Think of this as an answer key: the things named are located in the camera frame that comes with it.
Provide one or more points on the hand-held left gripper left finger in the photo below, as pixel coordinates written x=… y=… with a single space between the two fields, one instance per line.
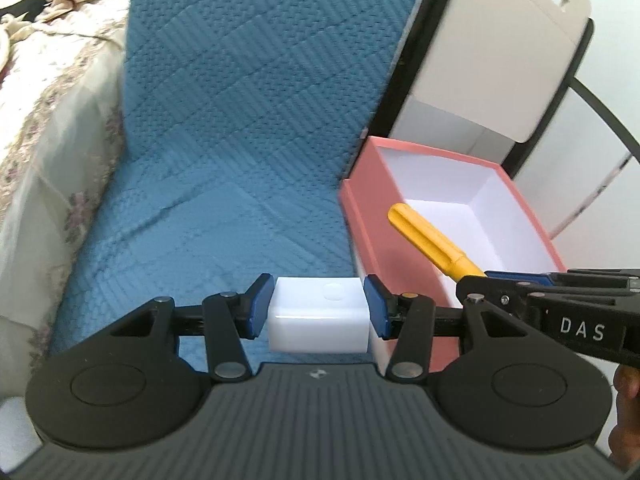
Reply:
x=261 y=305

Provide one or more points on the floral quilted bedspread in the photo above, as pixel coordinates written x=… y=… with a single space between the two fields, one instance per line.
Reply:
x=40 y=160

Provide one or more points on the white oval-port power adapter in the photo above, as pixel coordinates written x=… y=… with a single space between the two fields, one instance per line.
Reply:
x=315 y=315

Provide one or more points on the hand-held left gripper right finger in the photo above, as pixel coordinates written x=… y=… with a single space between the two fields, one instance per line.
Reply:
x=377 y=305

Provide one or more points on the pink cardboard box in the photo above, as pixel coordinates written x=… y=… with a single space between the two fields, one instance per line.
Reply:
x=370 y=210

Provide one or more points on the blue quilted seat cover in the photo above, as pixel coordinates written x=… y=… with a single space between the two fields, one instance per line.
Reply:
x=225 y=110

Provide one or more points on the person's right hand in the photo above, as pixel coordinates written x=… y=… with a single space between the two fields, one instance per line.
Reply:
x=627 y=420

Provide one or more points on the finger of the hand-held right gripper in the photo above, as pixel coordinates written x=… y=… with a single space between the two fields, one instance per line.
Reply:
x=595 y=278
x=492 y=290

